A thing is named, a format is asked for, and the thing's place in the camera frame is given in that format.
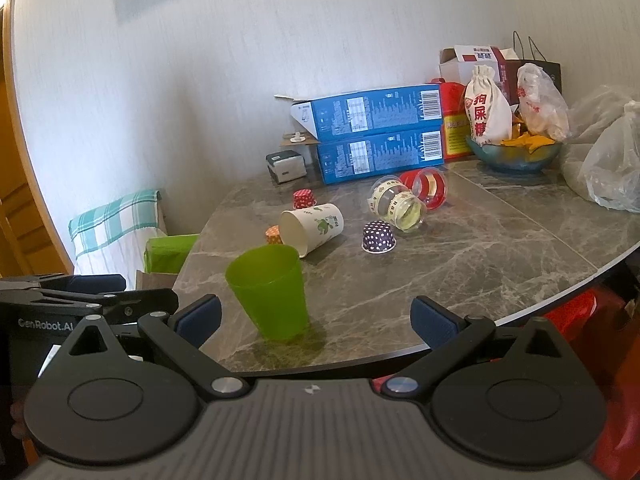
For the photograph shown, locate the green plastic cup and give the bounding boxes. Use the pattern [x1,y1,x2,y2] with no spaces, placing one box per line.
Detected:
[225,245,307,344]

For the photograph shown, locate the white hook on cardboard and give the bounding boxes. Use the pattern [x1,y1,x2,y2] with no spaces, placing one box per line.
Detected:
[280,130,321,149]

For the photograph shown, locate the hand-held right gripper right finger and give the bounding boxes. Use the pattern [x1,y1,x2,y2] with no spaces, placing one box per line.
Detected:
[370,296,586,402]

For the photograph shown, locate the white paper cup green print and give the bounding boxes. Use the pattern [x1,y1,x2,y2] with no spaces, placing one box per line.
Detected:
[278,203,345,259]

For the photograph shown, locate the white plastic bag red print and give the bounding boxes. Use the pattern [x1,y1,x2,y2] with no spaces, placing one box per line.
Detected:
[516,62,572,142]

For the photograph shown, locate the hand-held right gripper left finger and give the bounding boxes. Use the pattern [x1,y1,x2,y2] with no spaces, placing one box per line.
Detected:
[50,294,251,402]

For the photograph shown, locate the red transparent plastic cup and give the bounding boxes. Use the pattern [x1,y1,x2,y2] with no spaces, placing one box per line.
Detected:
[398,166,450,211]

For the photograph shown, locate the white cloth pouch red print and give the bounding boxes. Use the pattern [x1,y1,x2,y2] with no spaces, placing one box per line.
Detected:
[462,65,514,145]

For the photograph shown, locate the purple dotted cupcake liner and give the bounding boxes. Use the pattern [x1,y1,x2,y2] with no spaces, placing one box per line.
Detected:
[361,220,398,255]

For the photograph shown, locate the small grey device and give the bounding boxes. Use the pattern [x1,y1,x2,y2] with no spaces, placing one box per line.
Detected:
[265,151,307,184]

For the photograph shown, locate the red plastic stool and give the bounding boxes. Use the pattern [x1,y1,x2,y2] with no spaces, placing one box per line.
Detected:
[372,287,640,480]

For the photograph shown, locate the green box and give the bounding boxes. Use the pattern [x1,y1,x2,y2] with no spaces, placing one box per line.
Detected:
[144,234,201,275]

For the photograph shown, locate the brown paper bag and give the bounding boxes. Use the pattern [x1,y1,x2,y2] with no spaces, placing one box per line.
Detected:
[135,270,179,292]

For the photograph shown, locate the teal plaid cloth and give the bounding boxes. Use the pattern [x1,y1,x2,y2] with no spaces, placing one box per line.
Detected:
[68,189,162,257]

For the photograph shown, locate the dark paper bag with handles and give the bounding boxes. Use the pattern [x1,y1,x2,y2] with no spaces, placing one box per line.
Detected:
[499,31,564,107]

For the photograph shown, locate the blue cardboard box open flap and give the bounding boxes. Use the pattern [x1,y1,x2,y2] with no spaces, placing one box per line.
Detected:
[274,84,445,142]

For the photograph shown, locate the white cardboard box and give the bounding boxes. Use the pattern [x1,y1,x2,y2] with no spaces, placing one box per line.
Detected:
[439,46,524,87]

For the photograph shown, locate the clear plastic cup yellow band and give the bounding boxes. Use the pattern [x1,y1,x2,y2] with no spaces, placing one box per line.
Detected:
[367,174,429,234]

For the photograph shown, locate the blue cardboard box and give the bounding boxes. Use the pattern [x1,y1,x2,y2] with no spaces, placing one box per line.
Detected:
[316,128,446,186]

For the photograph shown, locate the orange snack pieces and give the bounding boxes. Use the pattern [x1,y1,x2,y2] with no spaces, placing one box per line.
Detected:
[500,112,557,154]

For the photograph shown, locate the blue glass bowl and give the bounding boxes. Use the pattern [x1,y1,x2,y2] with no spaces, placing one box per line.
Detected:
[466,135,564,175]

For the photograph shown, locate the clear plastic bag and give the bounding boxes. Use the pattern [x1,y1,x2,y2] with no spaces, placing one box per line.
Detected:
[562,101,640,213]
[567,85,640,144]

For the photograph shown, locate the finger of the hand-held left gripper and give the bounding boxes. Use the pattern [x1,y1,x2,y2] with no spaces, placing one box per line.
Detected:
[0,273,127,294]
[0,289,179,324]

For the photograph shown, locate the red and yellow box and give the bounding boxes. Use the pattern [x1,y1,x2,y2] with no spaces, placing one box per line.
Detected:
[430,78,474,161]

